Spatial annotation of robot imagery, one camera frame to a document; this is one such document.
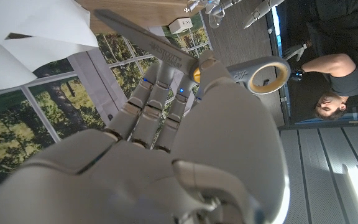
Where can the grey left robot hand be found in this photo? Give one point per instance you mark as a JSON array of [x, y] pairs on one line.
[[261, 11]]

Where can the white teleoperation glove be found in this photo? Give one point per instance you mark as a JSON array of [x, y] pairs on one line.
[[295, 51]]

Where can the printed window backdrop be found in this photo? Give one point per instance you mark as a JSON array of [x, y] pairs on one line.
[[11, 130]]

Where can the person in dark shirt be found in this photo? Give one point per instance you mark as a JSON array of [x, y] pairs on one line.
[[343, 74]]

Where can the white outlet box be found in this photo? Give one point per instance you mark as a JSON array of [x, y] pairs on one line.
[[180, 25]]

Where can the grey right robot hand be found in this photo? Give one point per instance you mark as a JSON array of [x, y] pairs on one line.
[[197, 149]]

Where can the white receipt paper strip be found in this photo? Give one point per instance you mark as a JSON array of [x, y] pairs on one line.
[[26, 37]]

